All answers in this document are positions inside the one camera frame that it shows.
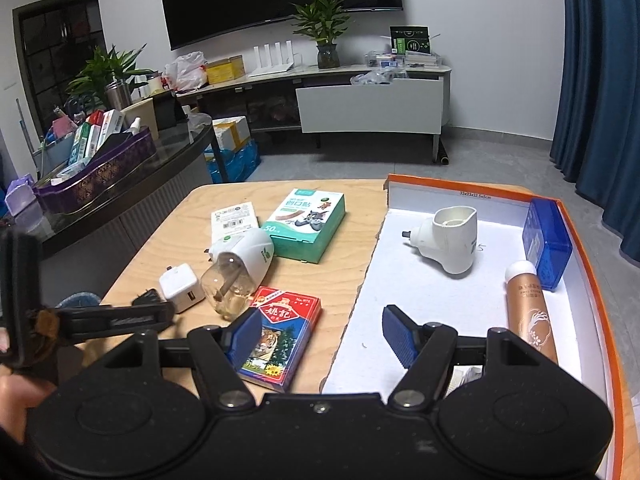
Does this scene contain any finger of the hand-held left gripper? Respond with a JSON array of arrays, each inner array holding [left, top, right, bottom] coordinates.
[[56, 302, 177, 348]]

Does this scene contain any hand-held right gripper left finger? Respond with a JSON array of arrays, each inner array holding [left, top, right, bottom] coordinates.
[[97, 308, 263, 410]]

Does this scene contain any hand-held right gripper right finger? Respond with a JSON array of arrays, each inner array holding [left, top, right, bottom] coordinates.
[[382, 305, 571, 409]]

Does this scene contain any blue red playing card box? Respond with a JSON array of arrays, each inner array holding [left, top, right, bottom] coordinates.
[[235, 286, 322, 393]]

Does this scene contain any black charger plug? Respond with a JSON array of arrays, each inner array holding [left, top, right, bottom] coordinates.
[[131, 287, 168, 307]]

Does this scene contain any orange cardboard box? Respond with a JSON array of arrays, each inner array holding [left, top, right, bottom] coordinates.
[[320, 174, 640, 480]]

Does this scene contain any white plug-in heater with bottle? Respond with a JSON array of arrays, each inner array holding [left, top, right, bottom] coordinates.
[[200, 227, 275, 321]]

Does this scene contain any white charger plug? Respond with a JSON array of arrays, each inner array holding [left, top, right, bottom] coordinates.
[[159, 265, 206, 313]]

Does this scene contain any small white box green label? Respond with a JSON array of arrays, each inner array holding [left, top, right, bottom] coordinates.
[[210, 201, 260, 243]]

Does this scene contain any teal adhesive bandage box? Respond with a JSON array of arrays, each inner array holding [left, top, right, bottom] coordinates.
[[263, 187, 346, 264]]

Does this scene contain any rose gold cosmetic tube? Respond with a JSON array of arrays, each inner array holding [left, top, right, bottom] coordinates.
[[504, 260, 560, 366]]

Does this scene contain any blue plastic case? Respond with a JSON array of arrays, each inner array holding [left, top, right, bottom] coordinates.
[[521, 198, 573, 291]]

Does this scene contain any person's left hand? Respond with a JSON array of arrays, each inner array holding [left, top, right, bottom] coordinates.
[[0, 329, 57, 443]]

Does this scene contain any trash bin with blue bag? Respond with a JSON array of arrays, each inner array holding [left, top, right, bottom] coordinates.
[[55, 292, 104, 309]]

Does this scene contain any pale purple plastic container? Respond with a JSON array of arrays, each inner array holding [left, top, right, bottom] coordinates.
[[5, 174, 41, 233]]

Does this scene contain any dark glass-top table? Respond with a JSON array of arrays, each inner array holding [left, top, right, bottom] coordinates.
[[0, 120, 216, 311]]

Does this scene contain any purple ornate tray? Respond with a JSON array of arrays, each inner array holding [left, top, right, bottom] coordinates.
[[32, 126, 157, 215]]

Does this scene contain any pink packet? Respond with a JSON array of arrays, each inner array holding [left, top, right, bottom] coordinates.
[[50, 115, 78, 138]]

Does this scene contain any blue wrapped bottle pack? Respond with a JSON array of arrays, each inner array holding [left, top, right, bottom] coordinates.
[[205, 140, 262, 184]]

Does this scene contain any white red medicine box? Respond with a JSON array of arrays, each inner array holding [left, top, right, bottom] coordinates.
[[92, 109, 126, 147]]

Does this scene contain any white yellow cardboard carton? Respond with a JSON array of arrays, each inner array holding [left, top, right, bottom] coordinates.
[[212, 116, 251, 150]]

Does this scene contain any beige box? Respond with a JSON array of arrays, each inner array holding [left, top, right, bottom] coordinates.
[[120, 97, 160, 141]]

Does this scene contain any small black box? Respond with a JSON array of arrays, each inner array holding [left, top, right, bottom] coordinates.
[[152, 94, 178, 131]]

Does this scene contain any dark framed window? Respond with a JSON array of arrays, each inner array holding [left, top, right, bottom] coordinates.
[[12, 0, 106, 153]]

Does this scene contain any white television stand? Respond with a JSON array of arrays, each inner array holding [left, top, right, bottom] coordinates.
[[175, 64, 452, 163]]

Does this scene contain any leafy potted plant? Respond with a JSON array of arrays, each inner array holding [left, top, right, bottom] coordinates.
[[65, 45, 156, 109]]

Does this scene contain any clear crumpled plastic bag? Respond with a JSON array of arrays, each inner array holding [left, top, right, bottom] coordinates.
[[350, 70, 408, 86]]

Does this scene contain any white red plastic bag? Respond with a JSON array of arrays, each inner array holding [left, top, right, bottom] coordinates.
[[164, 51, 208, 92]]

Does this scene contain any yellow cardboard box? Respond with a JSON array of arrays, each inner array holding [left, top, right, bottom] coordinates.
[[206, 56, 246, 84]]

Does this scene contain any white router with antennas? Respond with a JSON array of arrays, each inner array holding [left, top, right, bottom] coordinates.
[[248, 42, 296, 77]]

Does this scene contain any black green box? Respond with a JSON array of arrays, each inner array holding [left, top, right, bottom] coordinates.
[[390, 26, 431, 56]]

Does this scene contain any dark blue curtain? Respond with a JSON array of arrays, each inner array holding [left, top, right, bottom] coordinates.
[[550, 0, 640, 266]]

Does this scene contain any potted plant in dark vase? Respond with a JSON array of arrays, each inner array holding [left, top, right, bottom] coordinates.
[[290, 0, 361, 70]]

